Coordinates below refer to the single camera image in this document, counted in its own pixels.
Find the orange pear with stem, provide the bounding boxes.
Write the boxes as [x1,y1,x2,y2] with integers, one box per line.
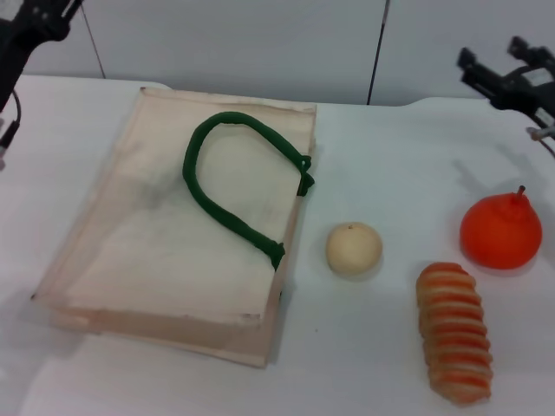
[459,185,544,270]

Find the white canvas handbag green handles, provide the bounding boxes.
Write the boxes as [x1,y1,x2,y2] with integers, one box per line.
[30,86,322,370]

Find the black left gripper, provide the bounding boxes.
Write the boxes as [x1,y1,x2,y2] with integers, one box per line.
[0,0,86,114]

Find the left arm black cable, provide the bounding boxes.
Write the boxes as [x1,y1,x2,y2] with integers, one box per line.
[0,89,23,151]

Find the orange striped bread loaf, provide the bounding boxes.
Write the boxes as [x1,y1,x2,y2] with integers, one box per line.
[415,262,494,406]

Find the thin brown slanted wire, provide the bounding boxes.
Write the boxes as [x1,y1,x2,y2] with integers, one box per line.
[81,8,108,81]

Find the cream round apple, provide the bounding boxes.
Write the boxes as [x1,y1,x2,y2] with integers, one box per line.
[324,220,384,275]

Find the black vertical pole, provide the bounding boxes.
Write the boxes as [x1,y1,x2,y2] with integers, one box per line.
[366,0,391,106]

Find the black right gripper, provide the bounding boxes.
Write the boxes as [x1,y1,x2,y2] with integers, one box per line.
[456,36,555,127]

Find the right arm cable with clip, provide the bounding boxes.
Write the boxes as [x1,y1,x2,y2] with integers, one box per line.
[525,123,555,159]

